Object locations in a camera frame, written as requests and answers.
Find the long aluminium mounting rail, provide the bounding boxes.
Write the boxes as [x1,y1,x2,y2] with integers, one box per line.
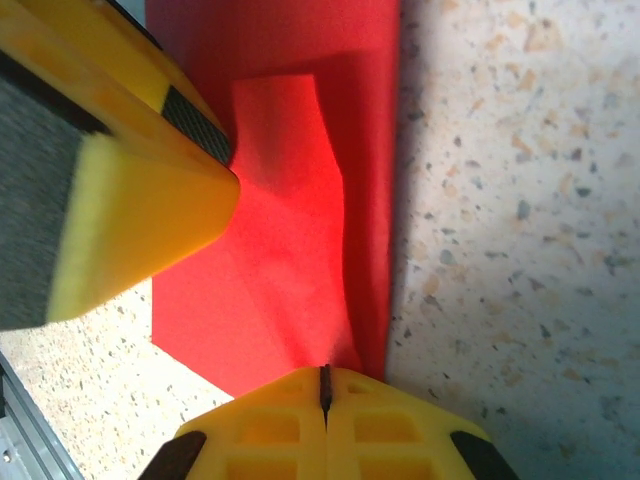
[0,349,84,480]

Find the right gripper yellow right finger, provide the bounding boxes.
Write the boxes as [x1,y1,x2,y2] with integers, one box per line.
[323,366,522,480]

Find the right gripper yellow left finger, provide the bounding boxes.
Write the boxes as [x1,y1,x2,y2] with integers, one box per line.
[144,366,329,480]

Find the red square paper sheet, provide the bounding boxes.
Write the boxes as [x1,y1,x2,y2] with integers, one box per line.
[144,0,402,401]

